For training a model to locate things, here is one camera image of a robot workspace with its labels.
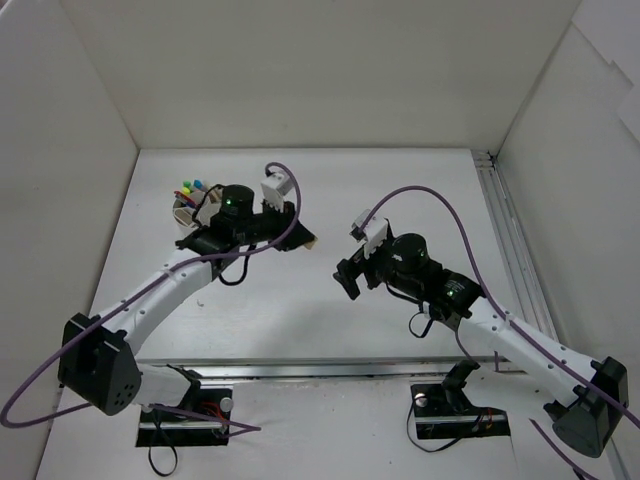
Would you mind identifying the white round divided container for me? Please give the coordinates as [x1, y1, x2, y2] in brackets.
[172, 191, 212, 238]

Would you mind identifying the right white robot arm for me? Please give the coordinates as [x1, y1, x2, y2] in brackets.
[334, 230, 628, 458]

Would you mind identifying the aluminium rail right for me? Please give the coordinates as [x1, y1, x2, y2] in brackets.
[472, 149, 626, 480]

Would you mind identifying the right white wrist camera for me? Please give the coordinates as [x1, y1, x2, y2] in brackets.
[350, 209, 389, 259]

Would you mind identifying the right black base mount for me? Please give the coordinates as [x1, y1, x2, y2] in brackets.
[405, 360, 511, 454]

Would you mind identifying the aluminium rail front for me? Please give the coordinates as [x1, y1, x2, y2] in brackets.
[134, 355, 521, 381]

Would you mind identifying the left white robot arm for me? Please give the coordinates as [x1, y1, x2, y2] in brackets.
[57, 178, 315, 420]

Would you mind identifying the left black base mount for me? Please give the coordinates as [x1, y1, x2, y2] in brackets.
[135, 386, 233, 448]

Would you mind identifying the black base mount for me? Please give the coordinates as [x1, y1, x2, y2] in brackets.
[135, 386, 233, 448]
[405, 360, 511, 454]

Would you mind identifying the aluminium rail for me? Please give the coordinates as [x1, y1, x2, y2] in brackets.
[472, 149, 626, 480]
[134, 355, 521, 381]

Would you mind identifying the red gel pen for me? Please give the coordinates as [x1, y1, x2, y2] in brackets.
[174, 190, 196, 208]

